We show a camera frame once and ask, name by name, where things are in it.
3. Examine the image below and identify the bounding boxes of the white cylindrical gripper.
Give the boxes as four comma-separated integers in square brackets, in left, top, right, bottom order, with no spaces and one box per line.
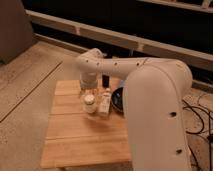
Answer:
[79,72,99,102]

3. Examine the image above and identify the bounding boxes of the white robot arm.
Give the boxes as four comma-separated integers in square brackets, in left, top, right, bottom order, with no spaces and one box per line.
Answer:
[76,48,192,171]

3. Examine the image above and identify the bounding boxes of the small dark bottle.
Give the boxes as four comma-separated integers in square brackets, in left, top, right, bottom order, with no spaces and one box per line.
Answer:
[102,75,110,88]

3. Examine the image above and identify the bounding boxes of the dark blue bowl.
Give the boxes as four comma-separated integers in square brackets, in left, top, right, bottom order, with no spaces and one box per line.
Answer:
[111,87,123,113]

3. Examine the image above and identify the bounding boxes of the wooden board table top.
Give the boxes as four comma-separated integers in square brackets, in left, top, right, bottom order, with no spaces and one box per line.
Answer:
[41,80,131,169]

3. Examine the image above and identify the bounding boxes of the grey cabinet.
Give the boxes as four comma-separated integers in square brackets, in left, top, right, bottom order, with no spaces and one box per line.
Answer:
[0,0,36,64]

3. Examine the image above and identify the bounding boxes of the black floor cables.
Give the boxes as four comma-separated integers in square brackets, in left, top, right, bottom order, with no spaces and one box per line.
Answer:
[181,94,213,171]

